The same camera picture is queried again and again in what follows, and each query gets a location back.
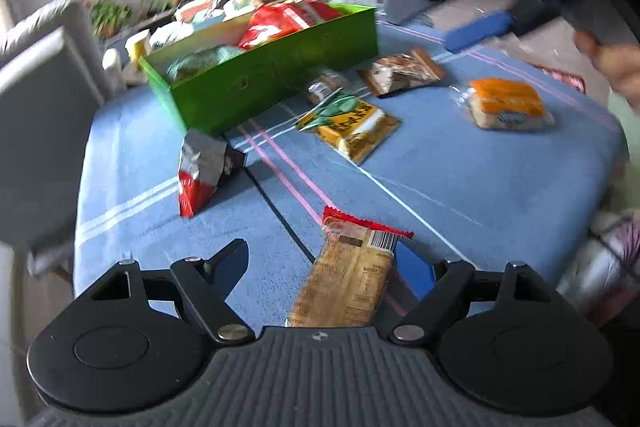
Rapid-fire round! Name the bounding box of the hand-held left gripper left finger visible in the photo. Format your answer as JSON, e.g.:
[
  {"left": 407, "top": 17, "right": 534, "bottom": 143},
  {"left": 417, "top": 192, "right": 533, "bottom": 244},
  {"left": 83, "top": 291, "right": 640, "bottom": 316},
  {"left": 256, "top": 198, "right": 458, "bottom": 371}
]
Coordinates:
[{"left": 87, "top": 238, "right": 256, "bottom": 344}]

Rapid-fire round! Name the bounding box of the orange bread packet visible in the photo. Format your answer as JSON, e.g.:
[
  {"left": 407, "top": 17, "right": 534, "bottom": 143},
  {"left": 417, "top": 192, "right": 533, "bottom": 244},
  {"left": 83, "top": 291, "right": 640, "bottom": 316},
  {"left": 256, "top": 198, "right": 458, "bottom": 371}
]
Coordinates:
[{"left": 452, "top": 77, "right": 556, "bottom": 132}]

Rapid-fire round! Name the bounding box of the green cardboard box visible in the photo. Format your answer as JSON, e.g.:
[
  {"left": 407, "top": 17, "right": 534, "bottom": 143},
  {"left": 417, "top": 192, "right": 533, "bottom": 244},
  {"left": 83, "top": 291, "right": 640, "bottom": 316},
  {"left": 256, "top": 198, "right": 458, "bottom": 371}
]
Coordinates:
[{"left": 137, "top": 4, "right": 378, "bottom": 136}]

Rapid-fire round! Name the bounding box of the grey sofa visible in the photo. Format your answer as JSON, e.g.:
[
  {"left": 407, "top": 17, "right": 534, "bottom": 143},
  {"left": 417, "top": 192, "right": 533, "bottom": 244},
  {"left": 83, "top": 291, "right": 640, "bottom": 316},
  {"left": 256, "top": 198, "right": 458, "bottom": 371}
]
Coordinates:
[{"left": 0, "top": 0, "right": 113, "bottom": 258}]

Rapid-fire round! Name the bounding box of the pink white cloth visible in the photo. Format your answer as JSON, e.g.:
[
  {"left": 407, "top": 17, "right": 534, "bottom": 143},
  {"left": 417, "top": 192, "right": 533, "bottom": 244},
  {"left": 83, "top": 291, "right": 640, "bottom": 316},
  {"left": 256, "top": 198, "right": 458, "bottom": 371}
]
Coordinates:
[{"left": 557, "top": 207, "right": 640, "bottom": 328}]

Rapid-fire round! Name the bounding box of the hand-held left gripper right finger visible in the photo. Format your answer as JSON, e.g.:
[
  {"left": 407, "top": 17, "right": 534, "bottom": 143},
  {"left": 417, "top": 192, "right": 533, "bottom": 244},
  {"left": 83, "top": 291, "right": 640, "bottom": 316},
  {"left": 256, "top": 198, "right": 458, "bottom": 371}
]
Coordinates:
[{"left": 390, "top": 239, "right": 563, "bottom": 344}]

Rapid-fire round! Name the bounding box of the person's right hand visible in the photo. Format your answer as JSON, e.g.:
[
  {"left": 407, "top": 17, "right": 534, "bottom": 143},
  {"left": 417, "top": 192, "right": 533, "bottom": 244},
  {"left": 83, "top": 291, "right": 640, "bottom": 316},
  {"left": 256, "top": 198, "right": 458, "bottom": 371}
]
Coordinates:
[{"left": 572, "top": 29, "right": 640, "bottom": 110}]

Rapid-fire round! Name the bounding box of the red silver snack packet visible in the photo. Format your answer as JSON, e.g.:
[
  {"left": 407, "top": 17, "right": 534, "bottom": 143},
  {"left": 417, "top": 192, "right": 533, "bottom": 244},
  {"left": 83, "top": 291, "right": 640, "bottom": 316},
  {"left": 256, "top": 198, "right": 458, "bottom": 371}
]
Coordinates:
[{"left": 177, "top": 129, "right": 247, "bottom": 219}]

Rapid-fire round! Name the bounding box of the small brown snack packet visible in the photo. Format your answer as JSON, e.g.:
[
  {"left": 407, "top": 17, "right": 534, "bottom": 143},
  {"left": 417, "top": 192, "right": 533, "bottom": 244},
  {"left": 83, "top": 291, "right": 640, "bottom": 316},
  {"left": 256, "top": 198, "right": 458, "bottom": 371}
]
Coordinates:
[{"left": 307, "top": 69, "right": 351, "bottom": 104}]

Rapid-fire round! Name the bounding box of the small potted plant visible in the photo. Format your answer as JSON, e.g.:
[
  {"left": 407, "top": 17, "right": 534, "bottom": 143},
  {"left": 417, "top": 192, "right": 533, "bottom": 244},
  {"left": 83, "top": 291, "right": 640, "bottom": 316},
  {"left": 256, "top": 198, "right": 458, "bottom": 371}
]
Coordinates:
[{"left": 90, "top": 2, "right": 133, "bottom": 38}]

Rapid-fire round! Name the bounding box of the red white snack packet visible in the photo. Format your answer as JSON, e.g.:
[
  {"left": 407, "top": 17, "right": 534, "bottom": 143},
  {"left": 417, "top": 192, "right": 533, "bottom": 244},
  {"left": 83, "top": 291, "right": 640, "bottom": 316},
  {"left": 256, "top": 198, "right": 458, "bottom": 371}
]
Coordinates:
[{"left": 237, "top": 2, "right": 343, "bottom": 50}]

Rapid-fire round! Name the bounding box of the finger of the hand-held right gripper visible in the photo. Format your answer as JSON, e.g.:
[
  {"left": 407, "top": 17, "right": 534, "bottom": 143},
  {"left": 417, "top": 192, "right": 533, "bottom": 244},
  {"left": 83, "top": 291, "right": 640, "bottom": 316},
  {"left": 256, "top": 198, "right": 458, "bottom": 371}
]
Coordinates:
[{"left": 444, "top": 0, "right": 562, "bottom": 54}]

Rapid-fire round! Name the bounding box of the blue striped tablecloth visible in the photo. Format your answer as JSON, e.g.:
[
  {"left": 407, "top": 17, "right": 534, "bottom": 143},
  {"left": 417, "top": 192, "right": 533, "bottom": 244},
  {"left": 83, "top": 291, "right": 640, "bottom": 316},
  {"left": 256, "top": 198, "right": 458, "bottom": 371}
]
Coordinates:
[{"left": 74, "top": 19, "right": 628, "bottom": 343}]

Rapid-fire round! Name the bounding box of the yellow green snack packet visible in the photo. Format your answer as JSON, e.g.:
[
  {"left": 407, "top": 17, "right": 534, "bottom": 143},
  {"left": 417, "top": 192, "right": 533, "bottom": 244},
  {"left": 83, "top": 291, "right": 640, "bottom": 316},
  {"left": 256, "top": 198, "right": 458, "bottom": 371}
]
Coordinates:
[{"left": 296, "top": 93, "right": 402, "bottom": 166}]

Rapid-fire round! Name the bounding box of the tan cake packet red edge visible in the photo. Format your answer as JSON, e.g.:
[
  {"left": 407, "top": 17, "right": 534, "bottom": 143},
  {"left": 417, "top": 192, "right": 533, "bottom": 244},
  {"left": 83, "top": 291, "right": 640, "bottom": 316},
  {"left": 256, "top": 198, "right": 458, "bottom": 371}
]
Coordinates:
[{"left": 286, "top": 206, "right": 415, "bottom": 329}]

